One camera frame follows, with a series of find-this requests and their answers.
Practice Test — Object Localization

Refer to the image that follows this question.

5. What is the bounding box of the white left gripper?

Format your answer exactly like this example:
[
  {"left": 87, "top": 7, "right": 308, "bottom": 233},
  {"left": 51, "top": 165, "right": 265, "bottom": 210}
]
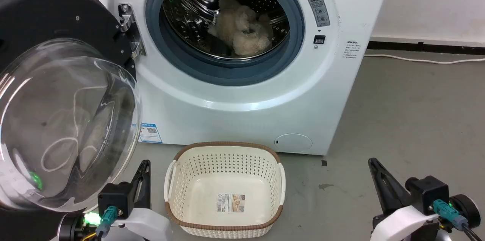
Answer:
[{"left": 112, "top": 160, "right": 172, "bottom": 241}]

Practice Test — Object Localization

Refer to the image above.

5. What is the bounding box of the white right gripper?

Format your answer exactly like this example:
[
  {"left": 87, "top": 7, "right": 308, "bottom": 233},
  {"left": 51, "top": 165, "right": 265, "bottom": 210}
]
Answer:
[{"left": 368, "top": 158, "right": 442, "bottom": 241}]

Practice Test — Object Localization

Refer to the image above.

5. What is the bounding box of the black washer door glass bowl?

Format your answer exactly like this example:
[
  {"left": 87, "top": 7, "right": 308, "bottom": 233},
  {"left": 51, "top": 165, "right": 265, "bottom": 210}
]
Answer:
[{"left": 0, "top": 0, "right": 142, "bottom": 241}]

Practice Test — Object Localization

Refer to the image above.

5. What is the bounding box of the white front-load washing machine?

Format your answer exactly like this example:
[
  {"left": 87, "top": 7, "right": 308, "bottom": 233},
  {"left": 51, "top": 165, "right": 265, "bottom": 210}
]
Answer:
[{"left": 59, "top": 0, "right": 394, "bottom": 156}]

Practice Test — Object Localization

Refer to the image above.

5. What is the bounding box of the metal door hinge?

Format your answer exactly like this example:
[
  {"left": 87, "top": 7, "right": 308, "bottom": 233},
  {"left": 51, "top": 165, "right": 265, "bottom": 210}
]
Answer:
[{"left": 118, "top": 3, "right": 147, "bottom": 58}]

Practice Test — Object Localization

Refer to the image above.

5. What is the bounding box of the blue white energy label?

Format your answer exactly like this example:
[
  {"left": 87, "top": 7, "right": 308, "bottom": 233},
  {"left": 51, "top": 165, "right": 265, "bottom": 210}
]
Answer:
[{"left": 138, "top": 122, "right": 163, "bottom": 144}]

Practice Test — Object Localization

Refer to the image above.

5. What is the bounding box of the cream perforated laundry basket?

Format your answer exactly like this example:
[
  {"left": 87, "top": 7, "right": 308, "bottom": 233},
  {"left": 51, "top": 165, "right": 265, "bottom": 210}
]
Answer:
[{"left": 164, "top": 141, "right": 286, "bottom": 239}]

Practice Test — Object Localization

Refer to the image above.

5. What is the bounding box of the paper product label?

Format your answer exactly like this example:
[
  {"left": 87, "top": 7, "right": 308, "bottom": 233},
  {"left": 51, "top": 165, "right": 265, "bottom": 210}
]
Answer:
[{"left": 217, "top": 193, "right": 246, "bottom": 213}]

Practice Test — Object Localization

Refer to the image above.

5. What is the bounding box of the round white filter cover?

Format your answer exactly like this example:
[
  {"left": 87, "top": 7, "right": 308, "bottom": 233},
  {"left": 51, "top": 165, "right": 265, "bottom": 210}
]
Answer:
[{"left": 274, "top": 133, "right": 313, "bottom": 154}]

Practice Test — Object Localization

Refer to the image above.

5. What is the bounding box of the black baseboard strip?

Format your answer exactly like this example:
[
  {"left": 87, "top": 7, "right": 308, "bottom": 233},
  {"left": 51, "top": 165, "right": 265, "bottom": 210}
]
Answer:
[{"left": 367, "top": 41, "right": 485, "bottom": 56}]

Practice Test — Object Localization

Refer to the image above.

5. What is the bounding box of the beige fluffy plush toy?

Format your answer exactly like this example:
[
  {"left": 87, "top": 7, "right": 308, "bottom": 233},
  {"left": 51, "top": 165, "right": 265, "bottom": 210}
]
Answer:
[{"left": 208, "top": 0, "right": 274, "bottom": 56}]

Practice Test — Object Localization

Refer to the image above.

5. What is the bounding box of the stainless steel washer drum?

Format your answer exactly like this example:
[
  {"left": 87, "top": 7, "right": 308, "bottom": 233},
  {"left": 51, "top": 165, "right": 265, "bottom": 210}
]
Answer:
[{"left": 162, "top": 0, "right": 290, "bottom": 60}]

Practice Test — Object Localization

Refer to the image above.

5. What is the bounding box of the grey warning sticker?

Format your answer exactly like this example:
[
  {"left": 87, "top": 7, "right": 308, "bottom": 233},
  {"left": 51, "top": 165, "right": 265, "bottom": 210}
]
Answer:
[{"left": 306, "top": 0, "right": 331, "bottom": 28}]

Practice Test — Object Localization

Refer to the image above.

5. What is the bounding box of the teal plug left camera cable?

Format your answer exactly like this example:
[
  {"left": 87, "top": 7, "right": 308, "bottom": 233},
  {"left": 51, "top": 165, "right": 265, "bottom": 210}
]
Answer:
[{"left": 95, "top": 206, "right": 119, "bottom": 241}]

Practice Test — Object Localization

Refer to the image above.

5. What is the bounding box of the teal plug camera cable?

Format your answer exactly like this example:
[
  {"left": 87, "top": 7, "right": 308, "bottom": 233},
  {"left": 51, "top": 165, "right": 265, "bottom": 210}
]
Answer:
[
  {"left": 433, "top": 199, "right": 485, "bottom": 241},
  {"left": 95, "top": 206, "right": 119, "bottom": 241}
]

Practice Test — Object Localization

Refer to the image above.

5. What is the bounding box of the teal plug right camera cable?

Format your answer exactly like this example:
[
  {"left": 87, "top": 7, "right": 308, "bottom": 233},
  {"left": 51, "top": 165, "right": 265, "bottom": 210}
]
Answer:
[{"left": 433, "top": 199, "right": 485, "bottom": 241}]

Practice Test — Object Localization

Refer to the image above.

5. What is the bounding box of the white floor cable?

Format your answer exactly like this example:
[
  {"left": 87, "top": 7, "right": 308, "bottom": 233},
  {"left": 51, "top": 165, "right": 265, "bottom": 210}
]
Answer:
[{"left": 364, "top": 53, "right": 485, "bottom": 64}]

